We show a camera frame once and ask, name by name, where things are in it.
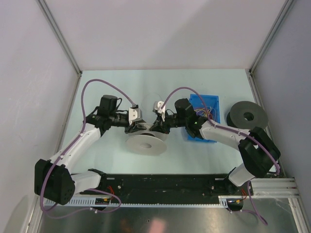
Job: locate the slotted grey cable duct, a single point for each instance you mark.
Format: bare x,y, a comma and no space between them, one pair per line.
100,202

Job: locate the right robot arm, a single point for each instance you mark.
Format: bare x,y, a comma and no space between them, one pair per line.
259,153

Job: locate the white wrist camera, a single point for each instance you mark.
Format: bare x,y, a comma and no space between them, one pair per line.
159,109
134,114

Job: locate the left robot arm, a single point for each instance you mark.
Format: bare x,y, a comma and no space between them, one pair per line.
54,179

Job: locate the white cable spool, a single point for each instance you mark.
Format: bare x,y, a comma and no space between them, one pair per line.
146,142

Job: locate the right aluminium frame post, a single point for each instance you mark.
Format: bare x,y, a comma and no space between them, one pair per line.
280,19

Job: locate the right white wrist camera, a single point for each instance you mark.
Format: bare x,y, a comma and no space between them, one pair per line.
159,109

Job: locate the aluminium frame post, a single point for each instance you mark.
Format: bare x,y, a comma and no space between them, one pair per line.
280,19
47,13

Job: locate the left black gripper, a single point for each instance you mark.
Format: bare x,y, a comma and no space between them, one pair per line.
134,126

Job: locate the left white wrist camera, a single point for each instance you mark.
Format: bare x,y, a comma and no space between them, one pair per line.
134,114

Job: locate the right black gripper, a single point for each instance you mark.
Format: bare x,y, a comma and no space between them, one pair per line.
160,125

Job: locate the dark grey cable spool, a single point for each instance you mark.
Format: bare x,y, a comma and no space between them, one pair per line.
247,115

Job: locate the blue plastic bin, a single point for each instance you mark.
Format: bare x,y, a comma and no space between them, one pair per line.
212,104

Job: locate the left aluminium frame post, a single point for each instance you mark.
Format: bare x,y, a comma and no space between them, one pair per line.
47,13

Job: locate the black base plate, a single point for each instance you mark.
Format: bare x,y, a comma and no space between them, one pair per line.
180,189

